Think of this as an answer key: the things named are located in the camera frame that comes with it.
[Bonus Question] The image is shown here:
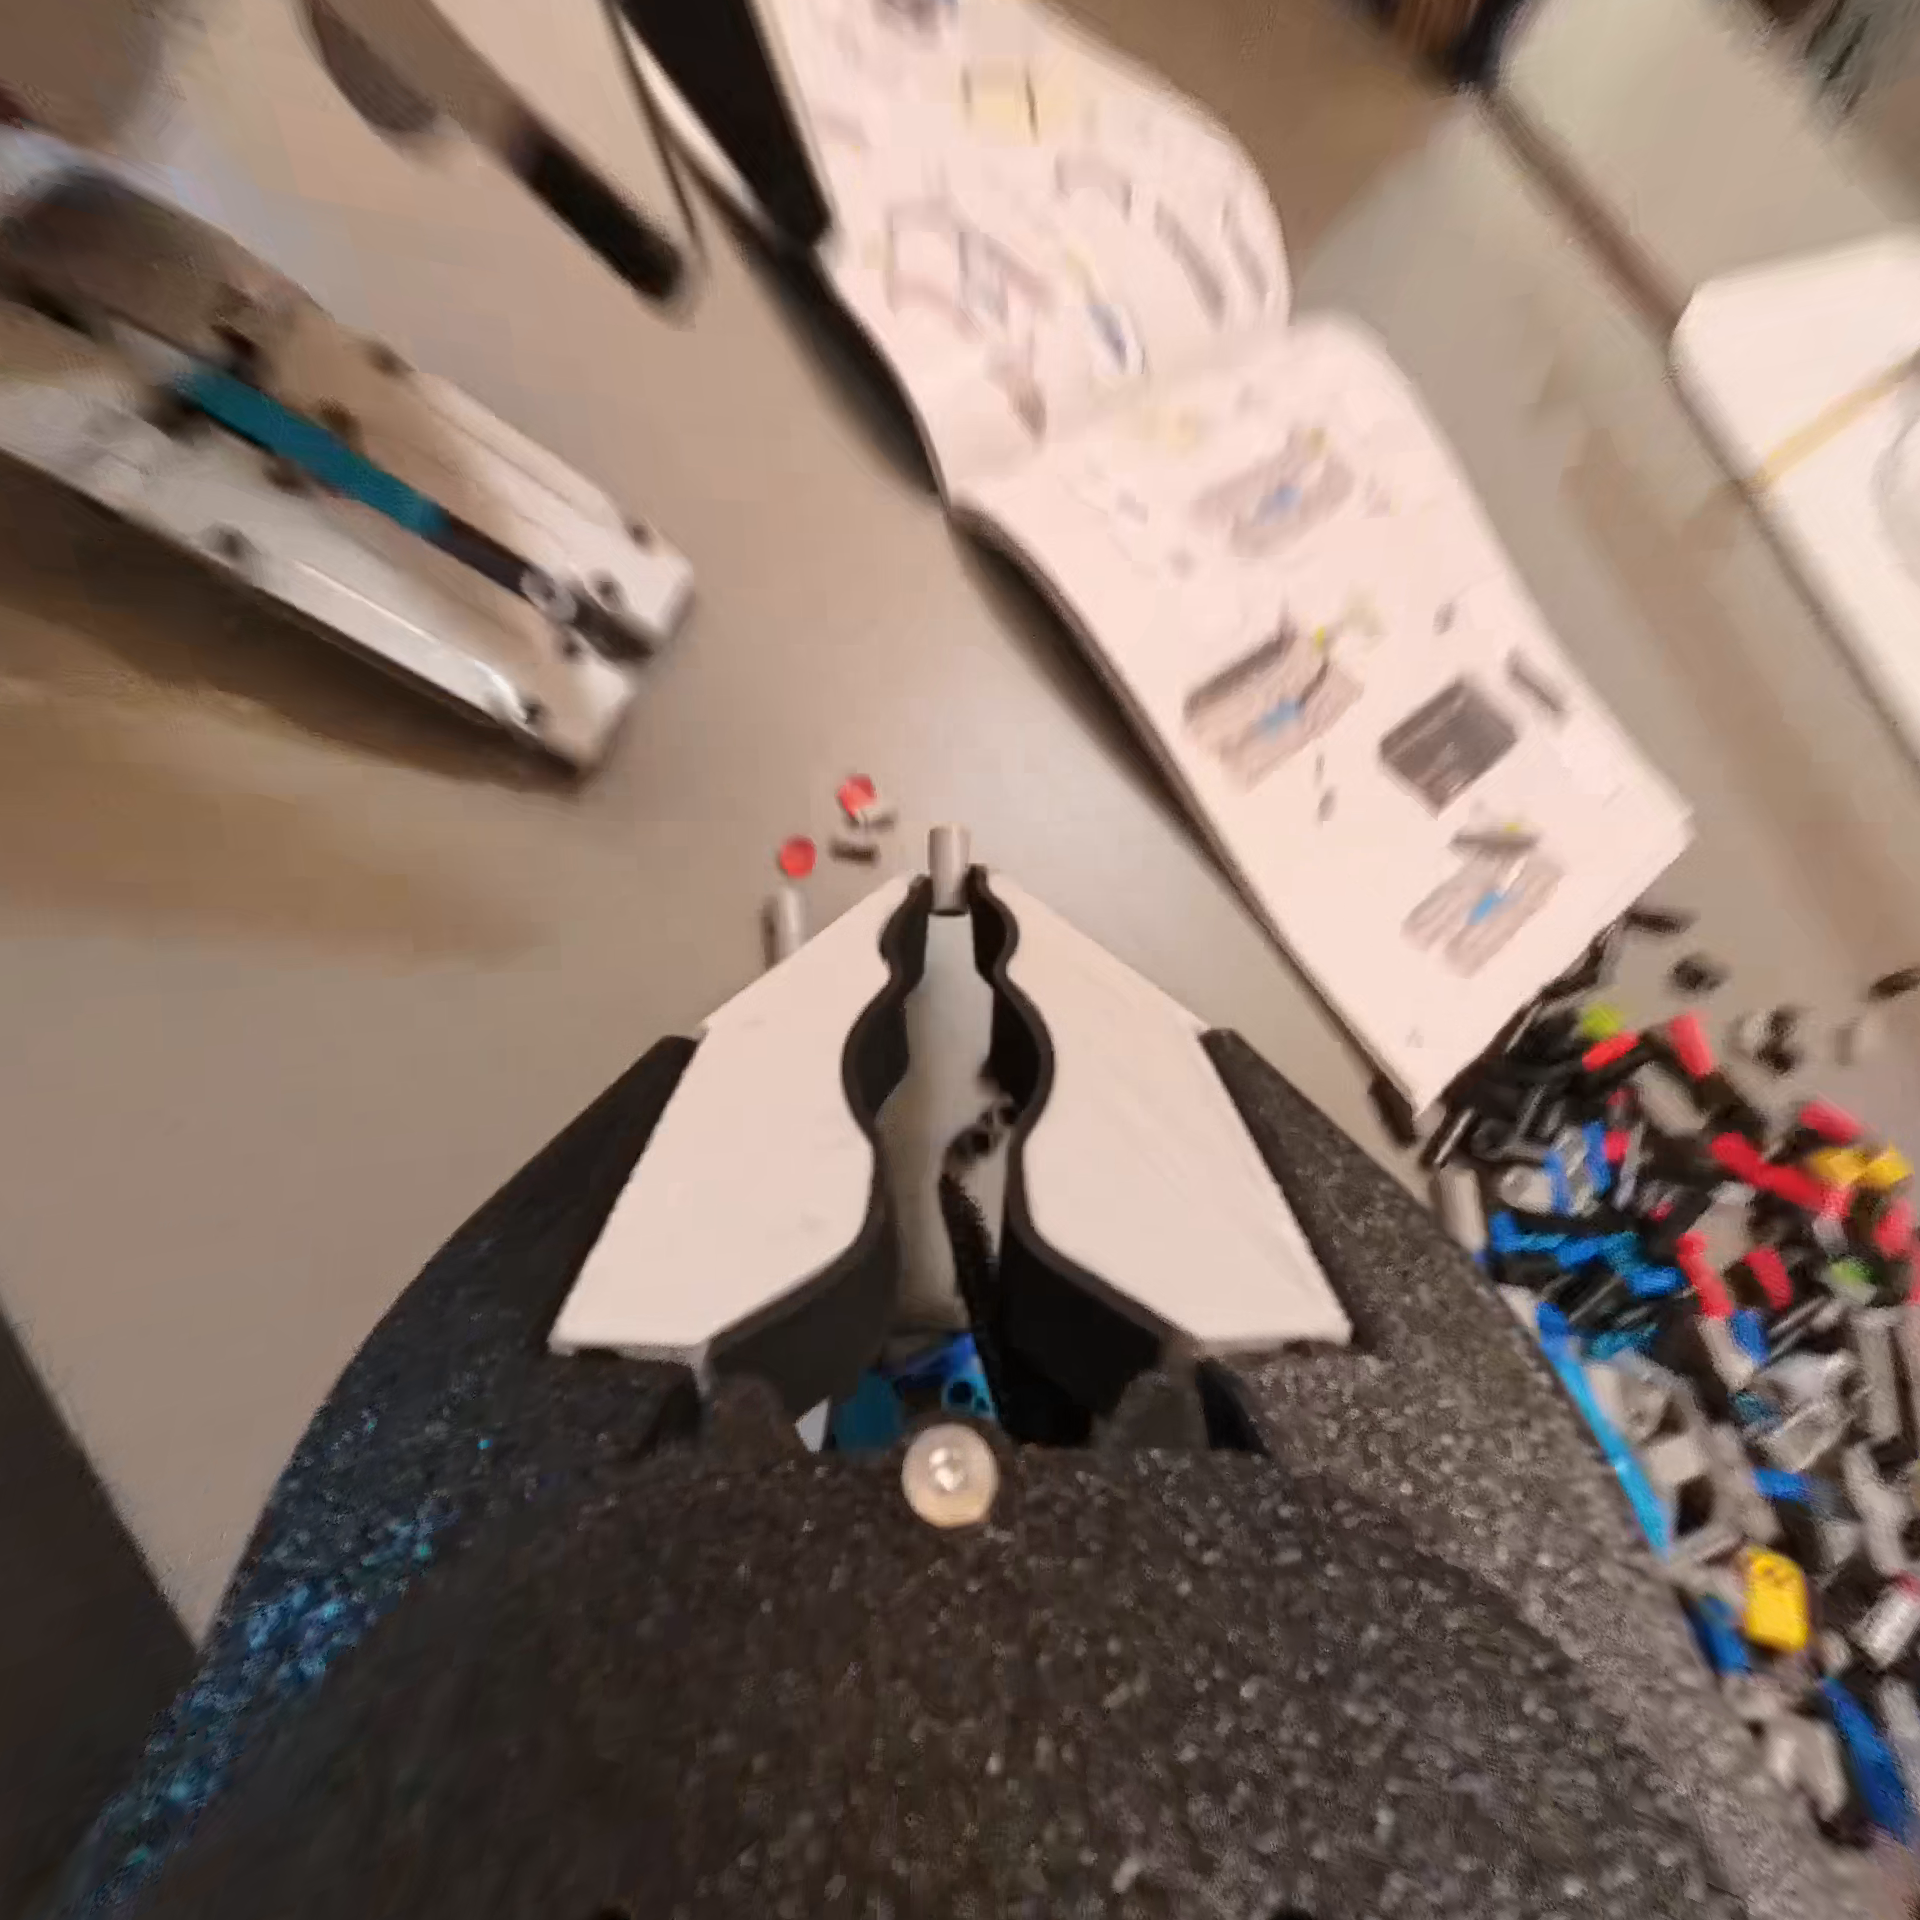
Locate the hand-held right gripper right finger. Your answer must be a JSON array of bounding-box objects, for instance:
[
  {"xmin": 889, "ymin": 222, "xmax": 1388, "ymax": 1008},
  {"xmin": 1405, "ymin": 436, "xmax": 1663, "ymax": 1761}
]
[{"xmin": 966, "ymin": 871, "xmax": 1356, "ymax": 1375}]

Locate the blue holed beam brick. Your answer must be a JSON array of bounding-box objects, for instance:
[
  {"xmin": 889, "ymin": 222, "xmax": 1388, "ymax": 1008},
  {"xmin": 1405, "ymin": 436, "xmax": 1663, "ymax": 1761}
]
[{"xmin": 884, "ymin": 1335, "xmax": 996, "ymax": 1420}]

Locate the grey panel assembly teal beam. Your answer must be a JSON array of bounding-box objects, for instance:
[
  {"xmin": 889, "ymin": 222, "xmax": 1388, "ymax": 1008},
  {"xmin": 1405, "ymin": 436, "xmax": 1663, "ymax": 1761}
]
[{"xmin": 0, "ymin": 135, "xmax": 701, "ymax": 774}]

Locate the pile of mixed building bricks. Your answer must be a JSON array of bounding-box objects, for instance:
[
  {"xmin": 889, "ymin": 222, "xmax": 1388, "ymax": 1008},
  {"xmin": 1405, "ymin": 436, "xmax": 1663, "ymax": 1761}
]
[{"xmin": 1410, "ymin": 900, "xmax": 1920, "ymax": 1854}]

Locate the pale furniture panel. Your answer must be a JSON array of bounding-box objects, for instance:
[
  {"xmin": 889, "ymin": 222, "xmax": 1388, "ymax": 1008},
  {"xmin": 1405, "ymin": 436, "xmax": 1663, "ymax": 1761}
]
[{"xmin": 1493, "ymin": 0, "xmax": 1920, "ymax": 265}]

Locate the white box with tan strip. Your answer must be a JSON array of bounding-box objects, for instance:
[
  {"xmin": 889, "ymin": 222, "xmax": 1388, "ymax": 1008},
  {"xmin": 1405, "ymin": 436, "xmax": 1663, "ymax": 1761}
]
[{"xmin": 1668, "ymin": 233, "xmax": 1920, "ymax": 739}]

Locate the open instruction booklet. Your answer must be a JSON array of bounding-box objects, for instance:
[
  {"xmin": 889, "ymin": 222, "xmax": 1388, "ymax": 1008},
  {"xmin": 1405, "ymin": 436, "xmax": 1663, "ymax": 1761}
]
[{"xmin": 751, "ymin": 0, "xmax": 1698, "ymax": 1113}]

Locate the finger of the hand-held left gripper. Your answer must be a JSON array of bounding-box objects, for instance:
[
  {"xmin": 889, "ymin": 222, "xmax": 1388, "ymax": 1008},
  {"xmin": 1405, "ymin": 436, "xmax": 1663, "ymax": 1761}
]
[
  {"xmin": 304, "ymin": 0, "xmax": 701, "ymax": 311},
  {"xmin": 612, "ymin": 0, "xmax": 834, "ymax": 254}
]

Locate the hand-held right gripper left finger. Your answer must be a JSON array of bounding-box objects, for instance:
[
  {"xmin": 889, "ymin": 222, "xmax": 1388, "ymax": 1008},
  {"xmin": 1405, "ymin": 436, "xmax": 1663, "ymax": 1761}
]
[{"xmin": 546, "ymin": 875, "xmax": 941, "ymax": 1420}]

